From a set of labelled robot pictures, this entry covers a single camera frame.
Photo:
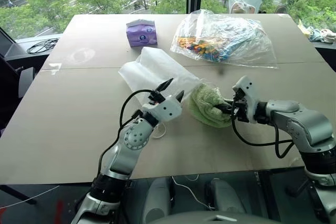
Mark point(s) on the pile of pastel cloths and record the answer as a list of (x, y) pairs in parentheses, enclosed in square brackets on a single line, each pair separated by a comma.
[(319, 33)]

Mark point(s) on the clear zip bag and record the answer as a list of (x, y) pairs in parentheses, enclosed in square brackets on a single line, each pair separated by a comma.
[(245, 1)]

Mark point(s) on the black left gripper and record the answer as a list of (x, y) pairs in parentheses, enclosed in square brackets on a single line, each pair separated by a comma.
[(157, 97)]

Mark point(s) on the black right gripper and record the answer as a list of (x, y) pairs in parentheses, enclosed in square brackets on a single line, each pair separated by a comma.
[(241, 108)]

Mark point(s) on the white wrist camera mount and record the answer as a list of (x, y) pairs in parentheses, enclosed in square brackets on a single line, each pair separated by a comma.
[(249, 95), (166, 108)]

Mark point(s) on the black chair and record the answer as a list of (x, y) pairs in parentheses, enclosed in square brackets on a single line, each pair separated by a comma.
[(15, 82)]

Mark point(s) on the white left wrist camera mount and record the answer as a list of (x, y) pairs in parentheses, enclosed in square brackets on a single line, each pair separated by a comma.
[(166, 108)]

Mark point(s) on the green terry towel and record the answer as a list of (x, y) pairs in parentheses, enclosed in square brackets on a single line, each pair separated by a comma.
[(207, 106)]

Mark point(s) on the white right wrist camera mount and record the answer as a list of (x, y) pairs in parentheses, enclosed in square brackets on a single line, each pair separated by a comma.
[(249, 95)]

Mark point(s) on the grey rounded shape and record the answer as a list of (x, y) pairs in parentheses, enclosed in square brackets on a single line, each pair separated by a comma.
[(157, 200), (225, 197)]

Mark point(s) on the clear bag of colourful items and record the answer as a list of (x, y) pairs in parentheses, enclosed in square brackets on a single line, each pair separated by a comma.
[(223, 37)]

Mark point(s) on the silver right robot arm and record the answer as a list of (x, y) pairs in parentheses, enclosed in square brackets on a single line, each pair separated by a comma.
[(304, 127)]

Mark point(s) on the black slanted panel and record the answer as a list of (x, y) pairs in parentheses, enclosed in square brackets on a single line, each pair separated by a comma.
[(6, 41)]

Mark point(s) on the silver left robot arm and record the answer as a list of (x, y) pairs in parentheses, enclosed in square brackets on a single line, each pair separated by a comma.
[(131, 140)]

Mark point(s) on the purple tissue pack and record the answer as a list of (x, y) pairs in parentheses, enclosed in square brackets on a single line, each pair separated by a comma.
[(141, 33)]

